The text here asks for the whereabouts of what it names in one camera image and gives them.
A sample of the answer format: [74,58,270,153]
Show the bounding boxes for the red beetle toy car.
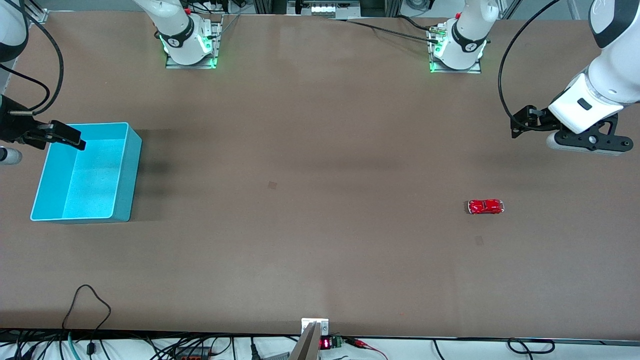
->
[467,198,505,216]

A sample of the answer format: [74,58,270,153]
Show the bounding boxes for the blue plastic box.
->
[30,122,143,224]

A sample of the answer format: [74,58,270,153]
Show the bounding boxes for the black power strip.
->
[172,347,213,360]

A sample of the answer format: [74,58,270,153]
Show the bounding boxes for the grey metal pole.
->
[289,322,321,360]

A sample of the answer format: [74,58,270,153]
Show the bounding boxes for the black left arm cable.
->
[498,0,563,132]

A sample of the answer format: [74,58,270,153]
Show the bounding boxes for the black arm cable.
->
[0,0,65,117]
[498,0,563,132]

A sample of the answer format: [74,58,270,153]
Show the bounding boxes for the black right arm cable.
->
[0,0,65,117]

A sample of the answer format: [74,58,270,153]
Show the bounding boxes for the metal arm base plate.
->
[428,22,482,75]
[165,15,224,70]

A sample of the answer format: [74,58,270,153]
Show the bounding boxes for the black cable on table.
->
[320,15,443,42]

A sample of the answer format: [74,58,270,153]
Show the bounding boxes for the thin black looped cable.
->
[62,284,112,357]

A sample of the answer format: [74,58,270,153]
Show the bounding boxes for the black coiled cable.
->
[507,337,556,355]

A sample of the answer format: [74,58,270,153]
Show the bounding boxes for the aluminium frame structure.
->
[252,0,403,17]

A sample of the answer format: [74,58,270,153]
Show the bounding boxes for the red clip lead wire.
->
[344,337,390,360]

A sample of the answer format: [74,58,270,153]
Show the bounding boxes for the white metal clamp bracket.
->
[301,318,330,337]

